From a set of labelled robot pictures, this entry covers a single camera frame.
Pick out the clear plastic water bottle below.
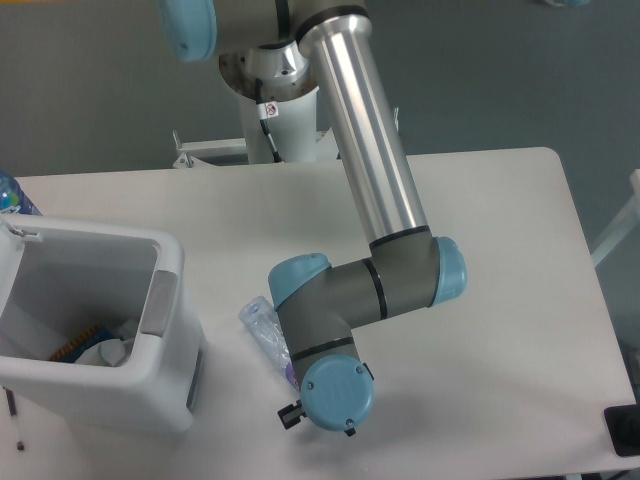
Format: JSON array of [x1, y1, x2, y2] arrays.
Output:
[[238, 296, 299, 392]]

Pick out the white tissue pack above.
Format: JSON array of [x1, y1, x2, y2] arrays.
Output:
[[74, 318, 139, 367]]

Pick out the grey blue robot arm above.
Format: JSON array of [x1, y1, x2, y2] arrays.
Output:
[[159, 1, 468, 435]]

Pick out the white trash can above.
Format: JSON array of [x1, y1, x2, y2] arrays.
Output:
[[1, 214, 206, 433]]

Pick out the colourful trash in bin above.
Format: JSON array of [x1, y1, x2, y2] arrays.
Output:
[[48, 325, 115, 363]]

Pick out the black device at table corner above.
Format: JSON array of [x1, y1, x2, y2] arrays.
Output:
[[604, 404, 639, 458]]

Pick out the black pen on table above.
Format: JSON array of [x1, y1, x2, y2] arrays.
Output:
[[3, 387, 26, 452]]

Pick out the blue bottle at edge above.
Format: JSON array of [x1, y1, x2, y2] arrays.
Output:
[[0, 171, 42, 216]]

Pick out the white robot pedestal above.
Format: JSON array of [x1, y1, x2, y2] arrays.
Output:
[[171, 49, 346, 169]]

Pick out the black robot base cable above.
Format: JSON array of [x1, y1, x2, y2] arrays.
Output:
[[253, 77, 285, 164]]

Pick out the white frame at right edge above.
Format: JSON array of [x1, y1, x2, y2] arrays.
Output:
[[590, 169, 639, 267]]

